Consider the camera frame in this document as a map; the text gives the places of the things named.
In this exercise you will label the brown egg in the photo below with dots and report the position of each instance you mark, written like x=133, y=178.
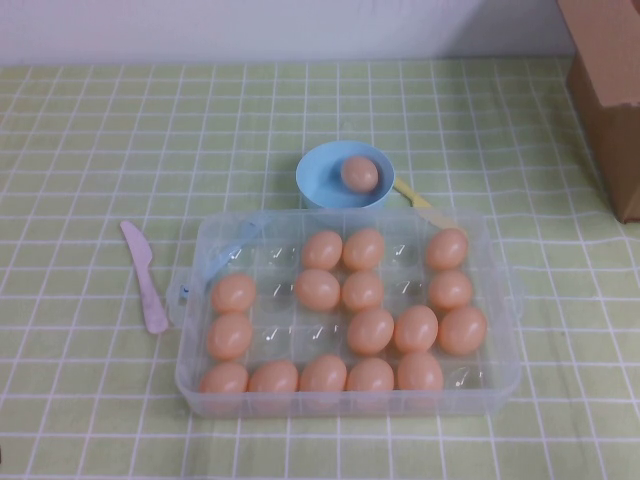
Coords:
x=370, y=376
x=273, y=379
x=233, y=293
x=224, y=380
x=370, y=331
x=420, y=372
x=446, y=248
x=363, y=249
x=321, y=250
x=416, y=328
x=229, y=336
x=450, y=290
x=463, y=330
x=317, y=290
x=363, y=291
x=323, y=375
x=359, y=174

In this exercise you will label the clear plastic egg box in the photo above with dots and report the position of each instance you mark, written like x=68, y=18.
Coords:
x=500, y=350

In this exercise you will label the brown cardboard box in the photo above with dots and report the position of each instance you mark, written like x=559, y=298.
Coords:
x=607, y=150

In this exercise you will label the light blue plastic bowl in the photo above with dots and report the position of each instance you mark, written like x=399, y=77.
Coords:
x=317, y=175

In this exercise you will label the blue plastic knife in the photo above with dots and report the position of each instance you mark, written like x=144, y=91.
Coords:
x=222, y=260

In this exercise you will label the yellow plastic knife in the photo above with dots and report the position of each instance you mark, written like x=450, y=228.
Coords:
x=412, y=196

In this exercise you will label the pink plastic knife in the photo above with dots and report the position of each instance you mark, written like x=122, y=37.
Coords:
x=145, y=280

